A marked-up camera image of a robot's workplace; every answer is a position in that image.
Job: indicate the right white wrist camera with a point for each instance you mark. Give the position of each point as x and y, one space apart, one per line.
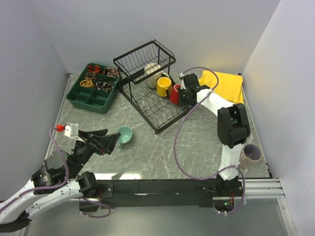
183 81

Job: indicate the mint green cup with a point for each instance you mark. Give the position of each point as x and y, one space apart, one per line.
125 135

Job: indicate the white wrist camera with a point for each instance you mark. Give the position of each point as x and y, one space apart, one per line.
183 81
70 130

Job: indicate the yellow enamel mug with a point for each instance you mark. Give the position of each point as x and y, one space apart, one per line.
164 86

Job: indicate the black wire dish rack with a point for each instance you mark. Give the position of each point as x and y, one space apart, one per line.
157 111

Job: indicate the green compartment tray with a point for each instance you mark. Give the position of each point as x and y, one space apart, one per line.
84 95

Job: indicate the black base bar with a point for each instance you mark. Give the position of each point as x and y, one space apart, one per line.
162 192

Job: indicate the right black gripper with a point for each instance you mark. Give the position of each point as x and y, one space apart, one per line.
182 103

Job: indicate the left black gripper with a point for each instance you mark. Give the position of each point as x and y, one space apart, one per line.
106 143

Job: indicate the red enamel mug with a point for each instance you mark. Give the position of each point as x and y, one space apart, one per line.
174 96

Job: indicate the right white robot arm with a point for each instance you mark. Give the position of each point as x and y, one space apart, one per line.
233 128

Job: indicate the folded yellow cloth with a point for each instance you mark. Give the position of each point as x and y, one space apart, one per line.
229 87

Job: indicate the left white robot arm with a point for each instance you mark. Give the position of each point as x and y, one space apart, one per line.
58 180

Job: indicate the floral pink scrunchie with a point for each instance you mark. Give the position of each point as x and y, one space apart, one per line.
111 72

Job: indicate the floral white green-inside mug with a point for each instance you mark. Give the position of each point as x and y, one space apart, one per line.
154 72

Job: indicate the pink purple-inside mug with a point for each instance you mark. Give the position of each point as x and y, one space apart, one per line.
250 154

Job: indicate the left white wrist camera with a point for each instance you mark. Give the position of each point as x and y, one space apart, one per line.
70 130

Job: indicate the black floral scrunchie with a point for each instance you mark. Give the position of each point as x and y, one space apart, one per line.
106 86

